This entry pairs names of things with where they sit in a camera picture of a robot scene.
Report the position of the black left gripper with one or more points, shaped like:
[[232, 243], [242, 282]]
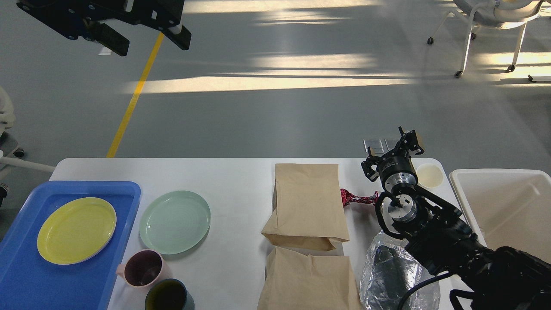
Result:
[[163, 15]]

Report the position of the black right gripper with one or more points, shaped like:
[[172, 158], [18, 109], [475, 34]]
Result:
[[396, 170]]

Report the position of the pink mug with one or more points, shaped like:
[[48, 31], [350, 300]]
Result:
[[144, 269]]

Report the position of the dark green mug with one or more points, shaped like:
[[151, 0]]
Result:
[[169, 294]]

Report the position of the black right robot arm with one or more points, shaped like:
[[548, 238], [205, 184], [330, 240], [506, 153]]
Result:
[[443, 243]]

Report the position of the metal floor socket plates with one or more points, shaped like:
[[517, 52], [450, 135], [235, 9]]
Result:
[[379, 146]]

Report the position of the red candy wrapper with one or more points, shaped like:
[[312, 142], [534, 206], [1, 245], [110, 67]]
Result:
[[348, 198]]

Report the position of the upper brown paper bag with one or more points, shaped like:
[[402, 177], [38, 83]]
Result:
[[308, 209]]

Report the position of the brown paper bag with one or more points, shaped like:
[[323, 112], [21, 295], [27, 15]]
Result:
[[295, 281], [308, 209]]

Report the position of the white plastic bin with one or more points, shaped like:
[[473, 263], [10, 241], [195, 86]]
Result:
[[507, 207]]

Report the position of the lower brown paper bag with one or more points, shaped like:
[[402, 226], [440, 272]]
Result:
[[295, 281]]

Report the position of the white chair at left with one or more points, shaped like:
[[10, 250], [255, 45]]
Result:
[[10, 152]]

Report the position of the white chair on casters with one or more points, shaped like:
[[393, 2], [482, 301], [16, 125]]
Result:
[[491, 14]]

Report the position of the pale green plate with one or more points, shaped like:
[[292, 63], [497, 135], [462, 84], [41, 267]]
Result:
[[175, 222]]

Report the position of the yellow plate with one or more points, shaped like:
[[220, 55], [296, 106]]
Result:
[[77, 231]]

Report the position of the blue plastic tray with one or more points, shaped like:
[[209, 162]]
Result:
[[29, 282]]

